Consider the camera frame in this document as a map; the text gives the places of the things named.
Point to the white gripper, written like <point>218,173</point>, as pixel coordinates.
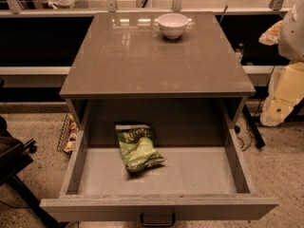
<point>293,37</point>

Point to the green jalapeno chip bag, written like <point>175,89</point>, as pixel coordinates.
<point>137,147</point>

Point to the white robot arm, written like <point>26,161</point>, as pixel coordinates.
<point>291,36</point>

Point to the grey cabinet with counter top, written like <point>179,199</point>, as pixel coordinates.
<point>189,90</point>

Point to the open grey top drawer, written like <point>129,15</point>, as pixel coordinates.
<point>195,183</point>

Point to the white ceramic bowl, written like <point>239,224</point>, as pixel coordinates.
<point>172,25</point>

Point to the black metal stand leg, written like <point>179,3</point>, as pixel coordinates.
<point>250,121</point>

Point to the grey metal shelf rack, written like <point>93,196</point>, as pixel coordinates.
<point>16,11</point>

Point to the black office chair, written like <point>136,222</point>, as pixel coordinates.
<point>14,157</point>

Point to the black drawer handle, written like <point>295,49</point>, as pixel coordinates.
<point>157,221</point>

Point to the wire basket with snacks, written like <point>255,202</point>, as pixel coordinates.
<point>68,136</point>

